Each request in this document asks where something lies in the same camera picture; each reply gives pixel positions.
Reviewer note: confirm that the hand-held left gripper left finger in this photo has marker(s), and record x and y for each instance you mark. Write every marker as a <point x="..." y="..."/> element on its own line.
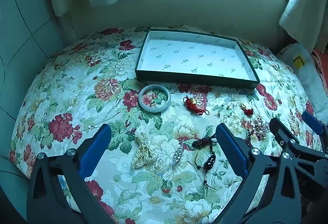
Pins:
<point x="93" y="152"/>

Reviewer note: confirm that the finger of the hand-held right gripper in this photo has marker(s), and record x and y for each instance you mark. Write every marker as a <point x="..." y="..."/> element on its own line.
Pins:
<point x="280" y="133"/>
<point x="312" y="121"/>

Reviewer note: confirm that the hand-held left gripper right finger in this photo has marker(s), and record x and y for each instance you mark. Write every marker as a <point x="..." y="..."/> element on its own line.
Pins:
<point x="230" y="147"/>

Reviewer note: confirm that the pearl flower brooch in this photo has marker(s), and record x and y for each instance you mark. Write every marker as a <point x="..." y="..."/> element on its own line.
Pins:
<point x="260" y="127"/>

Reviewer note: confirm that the small red knot charm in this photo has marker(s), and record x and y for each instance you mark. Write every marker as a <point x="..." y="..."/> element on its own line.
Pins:
<point x="248" y="112"/>

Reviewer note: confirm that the pearl bow hair clip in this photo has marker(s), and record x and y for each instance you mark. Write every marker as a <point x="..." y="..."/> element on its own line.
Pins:
<point x="143" y="152"/>

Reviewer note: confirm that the rhinestone hair clip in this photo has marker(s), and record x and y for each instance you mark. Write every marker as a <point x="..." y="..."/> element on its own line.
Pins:
<point x="178" y="154"/>

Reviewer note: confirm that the green box with white lining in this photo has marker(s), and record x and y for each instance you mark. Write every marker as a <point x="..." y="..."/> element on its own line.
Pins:
<point x="192" y="57"/>

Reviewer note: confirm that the floral bedspread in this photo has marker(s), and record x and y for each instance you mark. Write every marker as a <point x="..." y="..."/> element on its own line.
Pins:
<point x="115" y="116"/>

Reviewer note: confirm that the white plastic bag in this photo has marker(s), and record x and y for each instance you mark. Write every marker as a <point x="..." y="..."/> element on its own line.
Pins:
<point x="305" y="77"/>

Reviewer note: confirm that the red knot charm with coin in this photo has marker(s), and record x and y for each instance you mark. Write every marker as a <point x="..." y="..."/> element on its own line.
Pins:
<point x="191" y="105"/>

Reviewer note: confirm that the red knitted cloth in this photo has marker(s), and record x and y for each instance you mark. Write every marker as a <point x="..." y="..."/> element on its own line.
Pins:
<point x="321" y="60"/>

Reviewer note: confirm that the white jade bangle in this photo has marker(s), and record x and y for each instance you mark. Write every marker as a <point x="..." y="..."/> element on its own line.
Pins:
<point x="140" y="99"/>

